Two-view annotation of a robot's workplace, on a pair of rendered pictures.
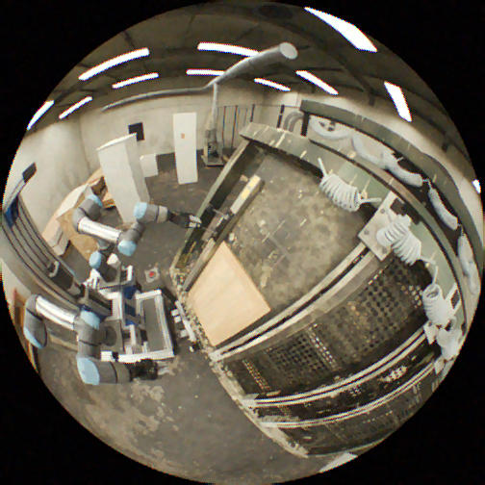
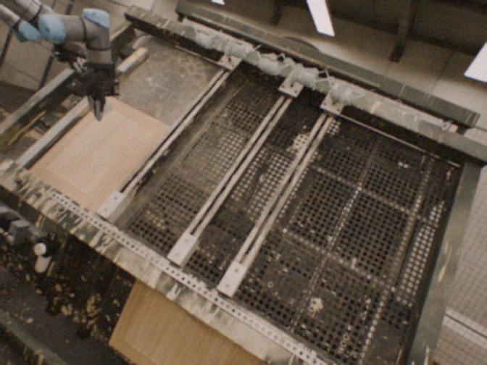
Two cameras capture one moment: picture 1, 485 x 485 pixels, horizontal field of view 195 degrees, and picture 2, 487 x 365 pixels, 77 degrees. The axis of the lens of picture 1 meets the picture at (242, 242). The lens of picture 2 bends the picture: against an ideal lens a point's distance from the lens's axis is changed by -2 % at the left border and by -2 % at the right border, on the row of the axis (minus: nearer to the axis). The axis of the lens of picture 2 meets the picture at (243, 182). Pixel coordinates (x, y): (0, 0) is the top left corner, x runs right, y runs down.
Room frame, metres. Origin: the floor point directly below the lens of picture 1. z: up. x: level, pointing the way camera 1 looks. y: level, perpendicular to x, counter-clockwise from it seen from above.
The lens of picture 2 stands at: (-1.39, 0.39, 1.49)
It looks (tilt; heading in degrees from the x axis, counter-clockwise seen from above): 8 degrees down; 324
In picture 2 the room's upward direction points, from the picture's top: 25 degrees clockwise
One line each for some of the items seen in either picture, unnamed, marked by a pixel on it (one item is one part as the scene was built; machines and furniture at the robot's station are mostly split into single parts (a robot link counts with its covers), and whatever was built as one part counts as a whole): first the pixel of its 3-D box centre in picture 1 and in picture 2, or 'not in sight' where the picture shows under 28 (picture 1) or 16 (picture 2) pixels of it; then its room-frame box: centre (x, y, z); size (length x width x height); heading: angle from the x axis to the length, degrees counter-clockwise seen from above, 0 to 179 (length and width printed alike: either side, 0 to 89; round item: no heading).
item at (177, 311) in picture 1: (183, 326); (7, 230); (0.07, 0.35, 0.69); 0.50 x 0.14 x 0.24; 40
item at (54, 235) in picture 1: (65, 219); not in sight; (1.01, 5.03, 0.32); 2.45 x 1.06 x 0.65; 32
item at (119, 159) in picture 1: (127, 179); not in sight; (2.07, 2.64, 0.88); 0.90 x 0.60 x 1.75; 32
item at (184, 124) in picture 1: (185, 147); not in sight; (3.96, 2.15, 1.03); 0.61 x 0.58 x 2.05; 32
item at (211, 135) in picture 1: (212, 137); not in sight; (5.85, 1.94, 1.10); 1.37 x 0.70 x 2.20; 32
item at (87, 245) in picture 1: (86, 232); not in sight; (0.71, 2.64, 0.63); 0.50 x 0.42 x 1.25; 43
